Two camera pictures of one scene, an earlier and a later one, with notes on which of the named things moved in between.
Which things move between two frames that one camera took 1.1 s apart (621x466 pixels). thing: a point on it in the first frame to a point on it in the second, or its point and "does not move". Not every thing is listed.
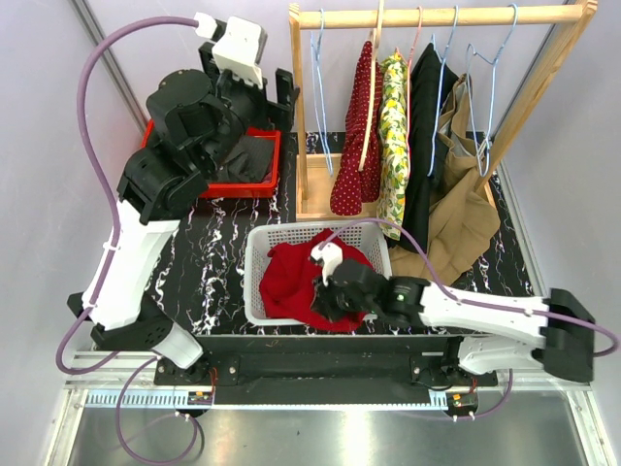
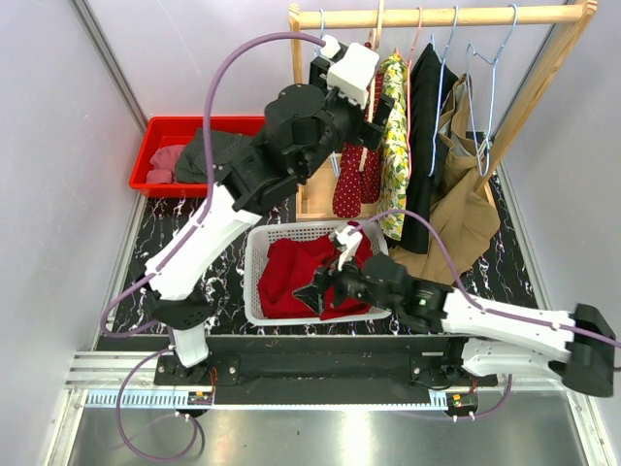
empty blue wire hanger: x=471 y=46 does not move
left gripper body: x=251 y=101 to x=348 y=118
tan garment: x=462 y=222 does not move
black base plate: x=330 y=362 does not move
